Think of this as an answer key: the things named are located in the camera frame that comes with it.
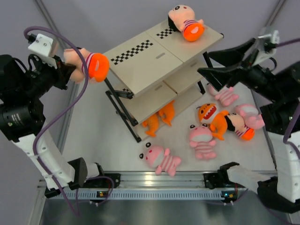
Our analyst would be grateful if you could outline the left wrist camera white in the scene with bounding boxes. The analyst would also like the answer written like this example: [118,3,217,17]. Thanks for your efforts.
[28,34,59,68]

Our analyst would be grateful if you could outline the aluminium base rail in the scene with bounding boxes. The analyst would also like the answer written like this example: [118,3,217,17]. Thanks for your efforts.
[37,170,293,188]

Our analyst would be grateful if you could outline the boy doll orange shorts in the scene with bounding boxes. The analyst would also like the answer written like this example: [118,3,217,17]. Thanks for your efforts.
[63,48,110,83]

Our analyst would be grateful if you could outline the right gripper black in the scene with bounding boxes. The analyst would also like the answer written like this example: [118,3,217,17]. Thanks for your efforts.
[194,37,280,101]

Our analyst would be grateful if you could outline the pink striped frog plush right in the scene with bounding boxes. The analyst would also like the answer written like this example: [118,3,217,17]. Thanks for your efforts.
[234,104,265,130]

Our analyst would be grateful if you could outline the black-haired boy doll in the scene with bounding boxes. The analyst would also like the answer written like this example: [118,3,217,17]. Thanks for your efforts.
[225,112,255,141]

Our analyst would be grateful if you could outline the pink striped frog plush middle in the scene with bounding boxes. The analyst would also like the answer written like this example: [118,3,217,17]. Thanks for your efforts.
[189,124,217,160]

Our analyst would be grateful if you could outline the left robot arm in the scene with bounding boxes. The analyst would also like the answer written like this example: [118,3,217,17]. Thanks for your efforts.
[0,54,106,198]

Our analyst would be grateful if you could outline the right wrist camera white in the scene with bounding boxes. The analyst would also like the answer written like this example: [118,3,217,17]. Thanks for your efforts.
[257,27,280,52]

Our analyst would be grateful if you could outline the orange shark plush on floor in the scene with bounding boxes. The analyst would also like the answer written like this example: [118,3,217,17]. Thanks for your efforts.
[197,103,229,141]

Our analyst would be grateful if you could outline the orange shark plush under shelf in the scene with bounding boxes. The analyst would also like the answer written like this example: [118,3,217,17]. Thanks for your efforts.
[142,113,159,137]

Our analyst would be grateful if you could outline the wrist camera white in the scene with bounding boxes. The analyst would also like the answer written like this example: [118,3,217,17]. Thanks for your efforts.
[257,27,280,52]
[28,34,59,68]

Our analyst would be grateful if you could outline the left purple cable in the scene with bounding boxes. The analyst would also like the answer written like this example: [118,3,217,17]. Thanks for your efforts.
[23,26,114,218]

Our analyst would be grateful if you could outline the pink striped frog plush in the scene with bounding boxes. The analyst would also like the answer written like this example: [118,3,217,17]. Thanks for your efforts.
[207,83,239,106]
[189,124,217,160]
[234,104,265,130]
[139,142,181,177]

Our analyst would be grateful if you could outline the beige three-tier shelf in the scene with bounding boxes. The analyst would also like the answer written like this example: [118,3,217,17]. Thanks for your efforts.
[105,21,224,142]

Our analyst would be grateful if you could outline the pink striped frog plush back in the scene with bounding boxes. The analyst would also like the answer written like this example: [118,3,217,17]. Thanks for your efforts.
[207,83,239,106]

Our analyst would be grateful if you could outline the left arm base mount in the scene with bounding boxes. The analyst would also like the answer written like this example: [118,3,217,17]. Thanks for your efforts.
[83,173,121,189]

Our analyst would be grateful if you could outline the purple cable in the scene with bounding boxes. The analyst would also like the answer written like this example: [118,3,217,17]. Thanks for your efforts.
[23,26,114,218]
[248,38,300,223]

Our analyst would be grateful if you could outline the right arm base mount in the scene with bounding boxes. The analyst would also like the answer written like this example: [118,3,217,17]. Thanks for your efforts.
[203,172,232,189]

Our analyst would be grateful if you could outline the pink striped frog plush front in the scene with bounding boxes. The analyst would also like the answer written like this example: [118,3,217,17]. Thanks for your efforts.
[139,142,181,177]

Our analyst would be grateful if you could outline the slotted cable duct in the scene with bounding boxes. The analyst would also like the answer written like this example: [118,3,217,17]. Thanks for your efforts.
[65,189,230,200]

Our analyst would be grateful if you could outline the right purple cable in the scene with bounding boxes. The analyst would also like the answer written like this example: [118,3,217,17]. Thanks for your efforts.
[248,38,300,223]

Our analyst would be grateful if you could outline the boy doll on shelf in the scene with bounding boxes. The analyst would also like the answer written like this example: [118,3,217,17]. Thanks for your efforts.
[168,4,205,42]

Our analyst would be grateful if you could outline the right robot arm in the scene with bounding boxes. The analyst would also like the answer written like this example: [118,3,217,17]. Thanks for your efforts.
[198,37,300,213]

